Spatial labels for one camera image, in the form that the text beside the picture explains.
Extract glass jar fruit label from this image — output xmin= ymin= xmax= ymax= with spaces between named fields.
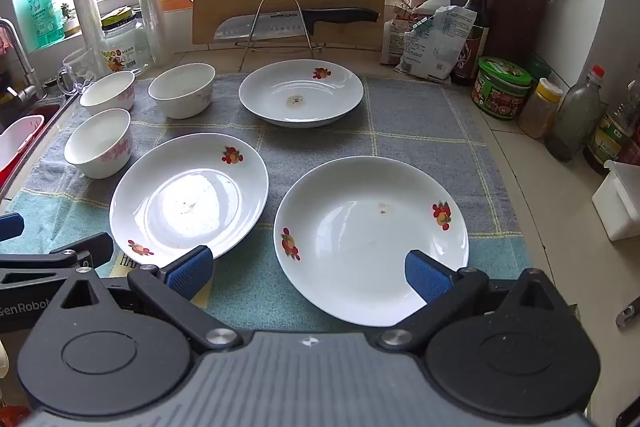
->
xmin=100 ymin=7 xmax=153 ymax=75

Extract small metal tool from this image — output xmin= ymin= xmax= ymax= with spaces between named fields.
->
xmin=615 ymin=304 xmax=640 ymax=331

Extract red and white bag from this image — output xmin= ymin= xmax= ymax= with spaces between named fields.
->
xmin=381 ymin=14 xmax=416 ymax=65

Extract white plastic container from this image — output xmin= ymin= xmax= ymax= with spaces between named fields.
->
xmin=592 ymin=159 xmax=640 ymax=242

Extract metal faucet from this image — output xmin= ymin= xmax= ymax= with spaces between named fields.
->
xmin=0 ymin=18 xmax=42 ymax=108

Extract small potted plant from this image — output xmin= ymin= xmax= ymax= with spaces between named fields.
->
xmin=60 ymin=2 xmax=81 ymax=38

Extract clear bottle red cap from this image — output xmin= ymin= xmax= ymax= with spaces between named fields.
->
xmin=545 ymin=65 xmax=606 ymax=162

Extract clear glass mug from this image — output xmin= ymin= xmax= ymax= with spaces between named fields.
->
xmin=57 ymin=47 xmax=101 ymax=95

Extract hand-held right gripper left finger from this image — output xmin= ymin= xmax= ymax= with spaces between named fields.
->
xmin=55 ymin=246 xmax=241 ymax=354

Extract tall plastic wrap roll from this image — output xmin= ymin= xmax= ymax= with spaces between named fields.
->
xmin=130 ymin=0 xmax=173 ymax=65

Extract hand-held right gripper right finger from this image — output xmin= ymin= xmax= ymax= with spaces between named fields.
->
xmin=376 ymin=249 xmax=571 ymax=352

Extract white plate fruit print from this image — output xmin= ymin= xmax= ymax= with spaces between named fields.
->
xmin=109 ymin=133 xmax=270 ymax=269
xmin=273 ymin=156 xmax=470 ymax=328

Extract dark green jar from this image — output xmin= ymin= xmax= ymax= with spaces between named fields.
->
xmin=525 ymin=57 xmax=552 ymax=82

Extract yellow-lid spice jar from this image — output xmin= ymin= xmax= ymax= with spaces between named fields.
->
xmin=517 ymin=78 xmax=564 ymax=138

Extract steel sink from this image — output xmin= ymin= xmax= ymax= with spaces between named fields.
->
xmin=0 ymin=79 xmax=68 ymax=202

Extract white plastic colander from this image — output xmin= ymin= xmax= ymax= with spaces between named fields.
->
xmin=0 ymin=114 xmax=46 ymax=172

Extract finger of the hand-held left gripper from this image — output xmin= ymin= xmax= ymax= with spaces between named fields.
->
xmin=0 ymin=232 xmax=115 ymax=287
xmin=0 ymin=213 xmax=25 ymax=242

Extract dark sauce bottle red label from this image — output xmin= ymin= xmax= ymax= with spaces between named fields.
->
xmin=450 ymin=0 xmax=493 ymax=86

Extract grey checked dish mat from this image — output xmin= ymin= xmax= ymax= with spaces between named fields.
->
xmin=0 ymin=74 xmax=533 ymax=333

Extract oil bottle green label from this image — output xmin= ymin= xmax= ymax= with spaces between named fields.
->
xmin=582 ymin=77 xmax=640 ymax=175

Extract green dish soap bottle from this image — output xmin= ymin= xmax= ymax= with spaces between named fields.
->
xmin=25 ymin=0 xmax=66 ymax=48

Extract white bowl pink flowers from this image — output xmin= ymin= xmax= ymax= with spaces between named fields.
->
xmin=79 ymin=70 xmax=137 ymax=116
xmin=148 ymin=63 xmax=217 ymax=120
xmin=64 ymin=108 xmax=133 ymax=180

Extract dark red knife block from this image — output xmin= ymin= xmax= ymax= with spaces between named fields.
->
xmin=484 ymin=0 xmax=551 ymax=68

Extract white plastic packet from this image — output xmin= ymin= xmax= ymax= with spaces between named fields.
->
xmin=415 ymin=0 xmax=452 ymax=15

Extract white plate stained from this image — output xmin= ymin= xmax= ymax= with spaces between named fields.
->
xmin=238 ymin=59 xmax=365 ymax=129

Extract white printed bag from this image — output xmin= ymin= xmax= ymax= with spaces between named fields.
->
xmin=395 ymin=4 xmax=477 ymax=82

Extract santoku knife black handle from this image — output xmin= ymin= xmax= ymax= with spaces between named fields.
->
xmin=214 ymin=7 xmax=381 ymax=41

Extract short plastic wrap roll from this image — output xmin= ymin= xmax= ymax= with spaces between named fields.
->
xmin=70 ymin=0 xmax=108 ymax=75

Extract green-lid sauce jar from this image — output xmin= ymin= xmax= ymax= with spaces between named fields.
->
xmin=471 ymin=57 xmax=532 ymax=121

